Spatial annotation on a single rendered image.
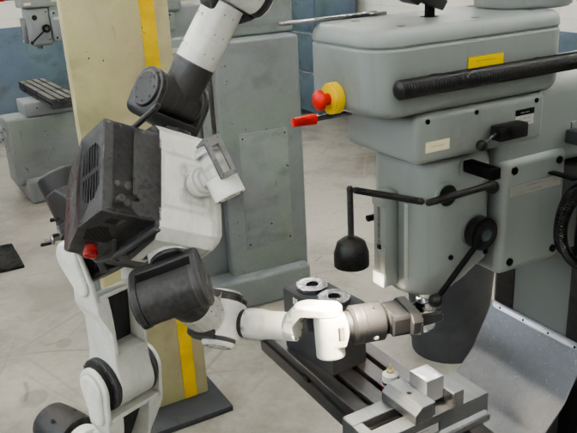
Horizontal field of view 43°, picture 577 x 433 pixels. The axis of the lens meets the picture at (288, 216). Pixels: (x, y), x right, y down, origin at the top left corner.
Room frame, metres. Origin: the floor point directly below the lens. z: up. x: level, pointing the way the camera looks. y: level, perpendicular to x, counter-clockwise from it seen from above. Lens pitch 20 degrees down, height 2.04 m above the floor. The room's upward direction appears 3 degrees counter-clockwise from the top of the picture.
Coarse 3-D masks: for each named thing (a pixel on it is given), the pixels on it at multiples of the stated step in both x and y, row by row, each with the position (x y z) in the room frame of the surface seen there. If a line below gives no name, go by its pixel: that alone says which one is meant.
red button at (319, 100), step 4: (316, 92) 1.37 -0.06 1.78; (320, 92) 1.37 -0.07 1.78; (316, 96) 1.37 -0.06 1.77; (320, 96) 1.36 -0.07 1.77; (324, 96) 1.36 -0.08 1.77; (328, 96) 1.37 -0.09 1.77; (312, 100) 1.38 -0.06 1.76; (316, 100) 1.37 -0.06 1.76; (320, 100) 1.36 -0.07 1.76; (324, 100) 1.36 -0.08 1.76; (328, 100) 1.37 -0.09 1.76; (316, 104) 1.37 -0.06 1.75; (320, 104) 1.36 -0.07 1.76; (324, 104) 1.36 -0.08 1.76; (328, 104) 1.38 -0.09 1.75; (316, 108) 1.37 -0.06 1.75; (320, 108) 1.36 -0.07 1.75; (324, 108) 1.36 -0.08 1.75
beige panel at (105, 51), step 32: (64, 0) 2.87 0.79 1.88; (96, 0) 2.92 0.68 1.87; (128, 0) 2.98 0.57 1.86; (160, 0) 3.04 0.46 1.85; (64, 32) 2.86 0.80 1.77; (96, 32) 2.92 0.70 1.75; (128, 32) 2.97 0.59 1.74; (160, 32) 3.03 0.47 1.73; (96, 64) 2.91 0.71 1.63; (128, 64) 2.97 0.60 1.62; (160, 64) 3.02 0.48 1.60; (96, 96) 2.90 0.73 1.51; (128, 96) 2.96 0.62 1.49; (160, 352) 2.96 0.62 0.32; (192, 352) 3.03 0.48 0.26; (192, 384) 3.02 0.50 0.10; (160, 416) 2.87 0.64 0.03; (192, 416) 2.86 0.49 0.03
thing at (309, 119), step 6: (312, 114) 1.48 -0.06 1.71; (324, 114) 1.49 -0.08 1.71; (330, 114) 1.50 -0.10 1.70; (336, 114) 1.50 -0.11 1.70; (342, 114) 1.51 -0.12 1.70; (348, 114) 1.52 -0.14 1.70; (294, 120) 1.46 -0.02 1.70; (300, 120) 1.46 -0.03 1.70; (306, 120) 1.46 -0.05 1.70; (312, 120) 1.47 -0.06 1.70; (318, 120) 1.48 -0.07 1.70; (294, 126) 1.46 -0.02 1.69
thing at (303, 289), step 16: (288, 288) 1.89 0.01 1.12; (304, 288) 1.86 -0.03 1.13; (320, 288) 1.85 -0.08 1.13; (336, 288) 1.88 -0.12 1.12; (288, 304) 1.88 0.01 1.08; (352, 304) 1.77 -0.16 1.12; (304, 320) 1.82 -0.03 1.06; (304, 336) 1.82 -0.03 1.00; (304, 352) 1.82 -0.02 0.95; (352, 352) 1.76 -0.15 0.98; (336, 368) 1.72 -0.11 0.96
